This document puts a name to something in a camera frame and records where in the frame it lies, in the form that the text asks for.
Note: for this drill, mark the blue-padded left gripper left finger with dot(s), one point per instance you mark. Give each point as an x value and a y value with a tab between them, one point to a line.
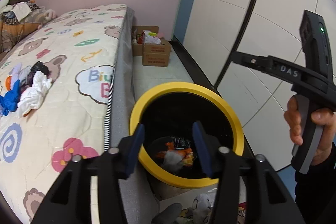
69	198

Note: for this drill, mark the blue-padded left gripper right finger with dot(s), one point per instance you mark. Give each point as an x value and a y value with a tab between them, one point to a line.
267	198

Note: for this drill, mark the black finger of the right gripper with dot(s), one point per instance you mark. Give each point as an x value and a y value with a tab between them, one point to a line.
258	63

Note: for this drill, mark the orange snack wrapper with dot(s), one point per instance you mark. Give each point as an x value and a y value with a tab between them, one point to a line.
181	146

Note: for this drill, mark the yellow-rimmed black trash bin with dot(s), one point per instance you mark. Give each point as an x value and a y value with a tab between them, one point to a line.
171	109

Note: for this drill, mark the blue glove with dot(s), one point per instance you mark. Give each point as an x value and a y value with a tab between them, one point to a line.
9	102

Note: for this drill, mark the white tissue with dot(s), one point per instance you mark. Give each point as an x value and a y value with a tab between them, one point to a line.
41	83

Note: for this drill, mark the pale grey cloth scrap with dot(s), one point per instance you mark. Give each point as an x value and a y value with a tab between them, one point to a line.
26	75

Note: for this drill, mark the orange mandarin peel ball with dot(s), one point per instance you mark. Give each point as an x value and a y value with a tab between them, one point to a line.
8	83

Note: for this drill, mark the dark purple plastic bag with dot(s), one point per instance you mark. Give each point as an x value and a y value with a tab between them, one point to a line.
39	66

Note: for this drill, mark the lavender foam fruit net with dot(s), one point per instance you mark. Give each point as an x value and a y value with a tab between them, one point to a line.
17	73

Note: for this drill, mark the black sleeve forearm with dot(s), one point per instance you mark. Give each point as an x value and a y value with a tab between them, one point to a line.
315	191

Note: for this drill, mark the person's right hand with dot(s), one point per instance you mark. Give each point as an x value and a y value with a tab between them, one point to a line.
323	117

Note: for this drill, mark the bed with cartoon bear quilt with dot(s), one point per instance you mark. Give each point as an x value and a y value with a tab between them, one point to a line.
80	49

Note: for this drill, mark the cardboard box with items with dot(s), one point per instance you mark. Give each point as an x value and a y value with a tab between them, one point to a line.
138	37

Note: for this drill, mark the orange grey folded duvet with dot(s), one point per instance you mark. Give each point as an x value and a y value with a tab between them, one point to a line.
13	31

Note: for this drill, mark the pile of clothes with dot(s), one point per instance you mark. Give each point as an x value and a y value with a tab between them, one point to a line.
14	11

